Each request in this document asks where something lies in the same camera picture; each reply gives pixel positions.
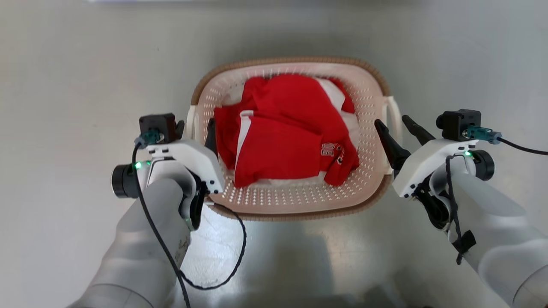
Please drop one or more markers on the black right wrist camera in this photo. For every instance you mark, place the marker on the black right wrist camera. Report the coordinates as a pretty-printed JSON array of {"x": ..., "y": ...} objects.
[{"x": 458, "y": 124}]

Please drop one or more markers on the red garment with white stripes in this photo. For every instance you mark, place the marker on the red garment with white stripes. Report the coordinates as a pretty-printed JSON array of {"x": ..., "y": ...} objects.
[{"x": 282, "y": 137}]

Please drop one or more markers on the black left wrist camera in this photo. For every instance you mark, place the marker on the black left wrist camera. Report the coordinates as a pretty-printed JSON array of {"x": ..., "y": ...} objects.
[{"x": 157, "y": 123}]

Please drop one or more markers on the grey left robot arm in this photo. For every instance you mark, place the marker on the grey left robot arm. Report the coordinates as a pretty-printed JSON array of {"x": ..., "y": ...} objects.
[{"x": 141, "y": 239}]

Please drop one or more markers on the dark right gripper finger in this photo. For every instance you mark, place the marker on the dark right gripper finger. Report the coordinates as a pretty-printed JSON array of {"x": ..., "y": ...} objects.
[
  {"x": 391, "y": 147},
  {"x": 418, "y": 130}
]

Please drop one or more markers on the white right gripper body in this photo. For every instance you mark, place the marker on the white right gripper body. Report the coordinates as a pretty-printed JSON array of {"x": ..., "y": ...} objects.
[{"x": 424, "y": 162}]

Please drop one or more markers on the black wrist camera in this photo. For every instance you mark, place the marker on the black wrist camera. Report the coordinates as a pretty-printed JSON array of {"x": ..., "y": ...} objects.
[
  {"x": 157, "y": 123},
  {"x": 458, "y": 124}
]

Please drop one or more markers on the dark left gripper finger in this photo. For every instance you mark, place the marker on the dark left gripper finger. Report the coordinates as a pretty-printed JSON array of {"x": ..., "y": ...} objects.
[
  {"x": 180, "y": 129},
  {"x": 211, "y": 137}
]

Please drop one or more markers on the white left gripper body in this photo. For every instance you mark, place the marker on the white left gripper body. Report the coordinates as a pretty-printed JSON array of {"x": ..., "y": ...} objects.
[{"x": 192, "y": 156}]

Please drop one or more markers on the beige perforated laundry basket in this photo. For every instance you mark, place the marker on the beige perforated laundry basket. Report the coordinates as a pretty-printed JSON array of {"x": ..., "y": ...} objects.
[{"x": 299, "y": 199}]

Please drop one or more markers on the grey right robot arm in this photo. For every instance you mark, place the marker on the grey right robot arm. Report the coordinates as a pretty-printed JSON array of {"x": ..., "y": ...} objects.
[{"x": 501, "y": 231}]

